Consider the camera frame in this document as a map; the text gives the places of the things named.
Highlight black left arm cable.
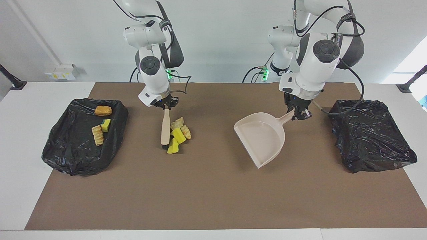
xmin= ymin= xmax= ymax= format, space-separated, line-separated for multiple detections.
xmin=294 ymin=0 xmax=366 ymax=116

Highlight beige brush black bristles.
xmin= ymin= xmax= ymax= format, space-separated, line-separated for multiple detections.
xmin=160 ymin=106 xmax=171 ymax=145

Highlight beige plastic dustpan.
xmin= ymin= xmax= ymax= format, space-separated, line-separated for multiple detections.
xmin=234 ymin=110 xmax=296 ymax=169

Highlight black bag lined bin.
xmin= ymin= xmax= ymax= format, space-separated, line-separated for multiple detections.
xmin=41 ymin=98 xmax=129 ymax=176
xmin=328 ymin=99 xmax=418 ymax=174

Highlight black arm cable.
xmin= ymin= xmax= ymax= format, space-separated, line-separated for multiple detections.
xmin=294 ymin=0 xmax=366 ymax=116
xmin=113 ymin=0 xmax=192 ymax=97

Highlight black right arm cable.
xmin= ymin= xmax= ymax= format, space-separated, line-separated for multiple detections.
xmin=113 ymin=0 xmax=192 ymax=97

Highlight striped croissant bread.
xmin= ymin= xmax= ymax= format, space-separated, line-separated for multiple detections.
xmin=92 ymin=125 xmax=104 ymax=147

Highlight white wall outlet box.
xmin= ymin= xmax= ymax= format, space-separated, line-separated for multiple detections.
xmin=44 ymin=64 xmax=80 ymax=80

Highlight black camera stand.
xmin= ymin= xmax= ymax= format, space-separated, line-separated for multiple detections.
xmin=0 ymin=63 xmax=27 ymax=91
xmin=396 ymin=65 xmax=427 ymax=93

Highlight yellow sponge piece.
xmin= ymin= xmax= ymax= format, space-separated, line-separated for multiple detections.
xmin=171 ymin=128 xmax=186 ymax=144
xmin=167 ymin=138 xmax=180 ymax=154

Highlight brown table mat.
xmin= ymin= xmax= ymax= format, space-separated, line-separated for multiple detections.
xmin=24 ymin=82 xmax=427 ymax=230

